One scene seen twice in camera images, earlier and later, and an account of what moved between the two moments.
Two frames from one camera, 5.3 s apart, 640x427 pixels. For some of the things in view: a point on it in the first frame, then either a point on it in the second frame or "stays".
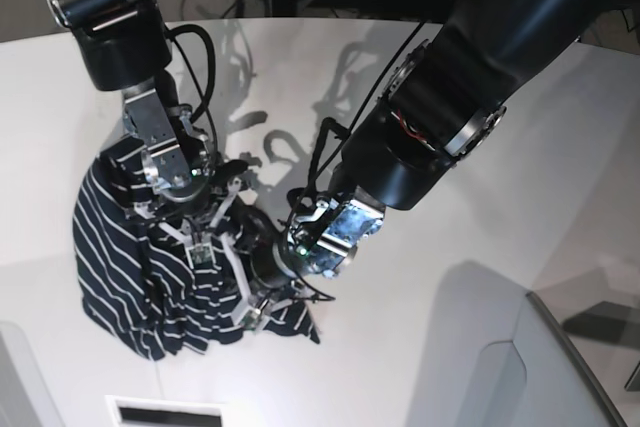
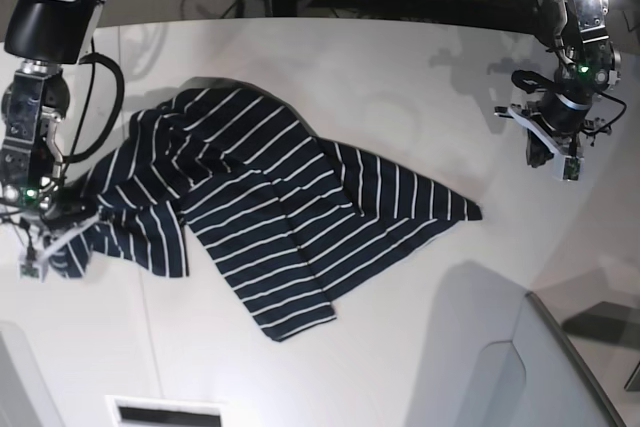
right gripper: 265,263 to 562,115
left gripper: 203,206 to 63,209
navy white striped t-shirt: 164,286 to 287,218
